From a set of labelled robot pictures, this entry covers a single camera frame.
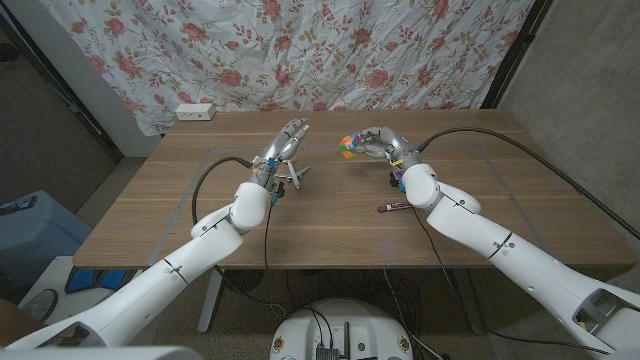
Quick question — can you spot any white table leg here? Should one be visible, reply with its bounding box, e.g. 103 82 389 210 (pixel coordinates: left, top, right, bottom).
197 268 226 334

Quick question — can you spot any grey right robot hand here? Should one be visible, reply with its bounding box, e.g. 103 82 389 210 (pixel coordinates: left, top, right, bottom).
357 126 422 171

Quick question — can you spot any black flat device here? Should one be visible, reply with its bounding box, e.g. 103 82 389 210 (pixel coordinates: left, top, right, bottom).
0 195 39 217

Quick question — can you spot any white step with blue pads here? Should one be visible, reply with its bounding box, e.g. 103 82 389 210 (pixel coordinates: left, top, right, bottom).
17 255 136 326

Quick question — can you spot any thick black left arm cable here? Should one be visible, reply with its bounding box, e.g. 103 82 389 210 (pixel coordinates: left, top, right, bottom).
191 156 286 319

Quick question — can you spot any white toy airplane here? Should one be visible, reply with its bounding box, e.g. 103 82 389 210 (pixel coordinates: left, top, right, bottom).
273 157 312 191

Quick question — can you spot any red marker with white label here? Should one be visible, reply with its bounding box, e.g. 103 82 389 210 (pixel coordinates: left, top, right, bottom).
376 200 414 214

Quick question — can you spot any thin black left wrist wire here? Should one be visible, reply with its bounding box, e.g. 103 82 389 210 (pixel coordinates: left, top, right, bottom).
262 194 275 274

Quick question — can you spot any black round fan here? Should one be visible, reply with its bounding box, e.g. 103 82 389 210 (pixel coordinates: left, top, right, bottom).
222 268 265 295

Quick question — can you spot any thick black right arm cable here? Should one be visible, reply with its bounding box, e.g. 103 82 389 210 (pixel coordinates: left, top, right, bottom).
417 126 640 241

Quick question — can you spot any thin black right wrist wire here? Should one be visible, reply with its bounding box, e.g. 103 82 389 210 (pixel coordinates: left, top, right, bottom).
409 207 611 356

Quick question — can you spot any black backdrop pole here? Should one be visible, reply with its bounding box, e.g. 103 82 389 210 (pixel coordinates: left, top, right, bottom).
480 0 554 110

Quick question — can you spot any person leg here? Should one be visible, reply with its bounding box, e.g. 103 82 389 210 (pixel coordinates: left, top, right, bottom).
0 298 47 347

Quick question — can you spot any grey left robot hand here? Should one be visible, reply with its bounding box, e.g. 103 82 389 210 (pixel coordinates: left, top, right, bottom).
249 117 311 194

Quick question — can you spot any grey table leg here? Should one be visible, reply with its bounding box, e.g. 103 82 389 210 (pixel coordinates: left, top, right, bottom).
452 267 485 335

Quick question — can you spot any white floor cable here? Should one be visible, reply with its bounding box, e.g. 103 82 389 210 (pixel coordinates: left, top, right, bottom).
382 269 444 360

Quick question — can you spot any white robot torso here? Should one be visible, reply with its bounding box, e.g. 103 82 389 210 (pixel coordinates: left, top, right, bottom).
269 298 415 360

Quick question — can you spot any grey shoe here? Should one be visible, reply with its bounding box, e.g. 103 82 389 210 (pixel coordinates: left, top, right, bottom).
19 288 59 322

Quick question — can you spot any blue storage bin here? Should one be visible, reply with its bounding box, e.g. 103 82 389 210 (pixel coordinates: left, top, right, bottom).
0 189 94 286

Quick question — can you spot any multicolour rubiks cube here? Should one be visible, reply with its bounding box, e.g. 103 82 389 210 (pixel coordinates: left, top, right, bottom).
337 132 362 160

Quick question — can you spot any white power strip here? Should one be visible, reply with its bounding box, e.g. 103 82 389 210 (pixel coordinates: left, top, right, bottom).
174 102 217 122

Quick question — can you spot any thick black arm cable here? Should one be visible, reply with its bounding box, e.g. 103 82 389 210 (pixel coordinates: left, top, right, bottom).
417 126 640 241
191 156 286 319

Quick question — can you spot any floral backdrop cloth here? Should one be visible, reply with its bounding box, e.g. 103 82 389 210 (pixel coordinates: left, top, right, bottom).
39 0 536 137

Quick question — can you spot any black door frame strip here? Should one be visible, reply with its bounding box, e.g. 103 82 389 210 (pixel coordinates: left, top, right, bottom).
0 7 125 162

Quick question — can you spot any thin black wrist wire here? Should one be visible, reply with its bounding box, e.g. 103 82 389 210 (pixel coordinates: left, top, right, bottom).
409 207 611 356
262 194 275 274

